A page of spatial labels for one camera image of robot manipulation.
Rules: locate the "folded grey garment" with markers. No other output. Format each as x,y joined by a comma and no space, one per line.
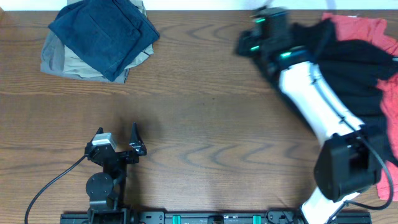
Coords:
53,57

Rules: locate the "folded navy blue garment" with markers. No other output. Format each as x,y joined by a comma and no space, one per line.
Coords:
102,34

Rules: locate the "folded beige garment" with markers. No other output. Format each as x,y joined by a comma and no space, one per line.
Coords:
77,67

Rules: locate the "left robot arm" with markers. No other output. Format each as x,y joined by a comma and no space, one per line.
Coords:
106,189

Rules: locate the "black t-shirt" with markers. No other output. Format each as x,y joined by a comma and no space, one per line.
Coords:
352,68

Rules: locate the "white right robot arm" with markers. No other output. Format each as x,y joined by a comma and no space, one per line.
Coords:
352,150

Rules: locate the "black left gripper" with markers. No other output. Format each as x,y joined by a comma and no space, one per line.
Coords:
136,146

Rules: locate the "red t-shirt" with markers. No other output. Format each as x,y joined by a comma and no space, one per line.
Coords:
372,31

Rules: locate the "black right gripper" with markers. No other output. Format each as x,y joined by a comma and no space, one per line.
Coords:
242,38

